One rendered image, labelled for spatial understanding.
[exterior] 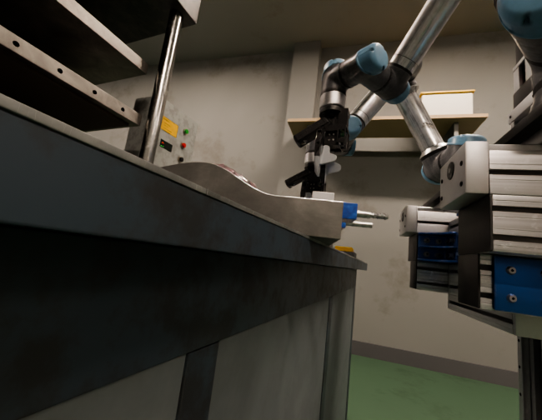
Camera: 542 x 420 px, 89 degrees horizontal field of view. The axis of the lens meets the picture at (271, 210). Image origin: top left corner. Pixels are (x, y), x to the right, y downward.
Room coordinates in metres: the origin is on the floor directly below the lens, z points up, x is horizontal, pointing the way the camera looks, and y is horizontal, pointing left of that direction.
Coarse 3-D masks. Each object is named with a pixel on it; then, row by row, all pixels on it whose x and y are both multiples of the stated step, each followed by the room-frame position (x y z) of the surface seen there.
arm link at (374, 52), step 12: (372, 48) 0.61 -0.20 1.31; (348, 60) 0.66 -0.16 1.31; (360, 60) 0.63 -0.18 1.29; (372, 60) 0.61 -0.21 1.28; (384, 60) 0.63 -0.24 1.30; (348, 72) 0.67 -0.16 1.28; (360, 72) 0.65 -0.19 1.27; (372, 72) 0.64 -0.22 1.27; (384, 72) 0.67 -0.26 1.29; (348, 84) 0.70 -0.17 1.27; (372, 84) 0.69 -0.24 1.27
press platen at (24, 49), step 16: (0, 32) 0.67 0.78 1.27; (0, 48) 0.69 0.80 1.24; (16, 48) 0.70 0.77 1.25; (32, 48) 0.73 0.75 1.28; (32, 64) 0.75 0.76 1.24; (48, 64) 0.77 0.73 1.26; (64, 80) 0.82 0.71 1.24; (80, 80) 0.86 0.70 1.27; (96, 96) 0.92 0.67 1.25; (112, 112) 1.00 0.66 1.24; (128, 112) 1.04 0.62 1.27; (112, 128) 1.16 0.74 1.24
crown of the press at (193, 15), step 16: (80, 0) 1.09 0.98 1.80; (96, 0) 1.08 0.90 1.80; (112, 0) 1.07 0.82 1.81; (128, 0) 1.06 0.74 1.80; (144, 0) 1.05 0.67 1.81; (160, 0) 1.04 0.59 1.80; (176, 0) 1.03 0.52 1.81; (192, 0) 1.10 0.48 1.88; (96, 16) 1.17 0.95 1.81; (112, 16) 1.16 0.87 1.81; (128, 16) 1.15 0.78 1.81; (144, 16) 1.13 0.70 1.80; (160, 16) 1.12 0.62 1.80; (192, 16) 1.11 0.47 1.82; (128, 32) 1.25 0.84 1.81; (144, 32) 1.24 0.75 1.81; (160, 32) 1.23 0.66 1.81
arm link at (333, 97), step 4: (324, 92) 0.73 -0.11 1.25; (328, 92) 0.72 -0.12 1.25; (332, 92) 0.71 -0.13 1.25; (336, 92) 0.71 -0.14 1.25; (340, 92) 0.71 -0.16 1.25; (324, 96) 0.73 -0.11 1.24; (328, 96) 0.72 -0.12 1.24; (332, 96) 0.71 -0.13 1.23; (336, 96) 0.71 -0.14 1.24; (340, 96) 0.71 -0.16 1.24; (344, 96) 0.73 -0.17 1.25; (320, 100) 0.74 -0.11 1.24; (324, 100) 0.72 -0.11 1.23; (328, 100) 0.72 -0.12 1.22; (332, 100) 0.71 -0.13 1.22; (336, 100) 0.71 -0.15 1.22; (340, 100) 0.72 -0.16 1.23; (344, 100) 0.73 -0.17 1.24; (320, 104) 0.74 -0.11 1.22; (324, 104) 0.72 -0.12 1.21; (328, 104) 0.72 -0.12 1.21; (332, 104) 0.72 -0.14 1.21; (336, 104) 0.72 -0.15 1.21; (340, 104) 0.72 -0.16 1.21; (344, 104) 0.73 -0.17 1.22; (320, 108) 0.75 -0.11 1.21
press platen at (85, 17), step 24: (0, 0) 0.80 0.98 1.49; (24, 0) 0.79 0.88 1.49; (48, 0) 0.78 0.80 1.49; (72, 0) 0.81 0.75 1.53; (0, 24) 0.91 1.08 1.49; (24, 24) 0.90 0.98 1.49; (48, 24) 0.88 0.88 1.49; (72, 24) 0.87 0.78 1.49; (96, 24) 0.89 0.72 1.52; (48, 48) 1.02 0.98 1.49; (72, 48) 1.00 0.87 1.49; (96, 48) 0.98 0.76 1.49; (120, 48) 0.98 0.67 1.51; (96, 72) 1.14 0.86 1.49; (120, 72) 1.12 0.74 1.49; (144, 72) 1.10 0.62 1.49
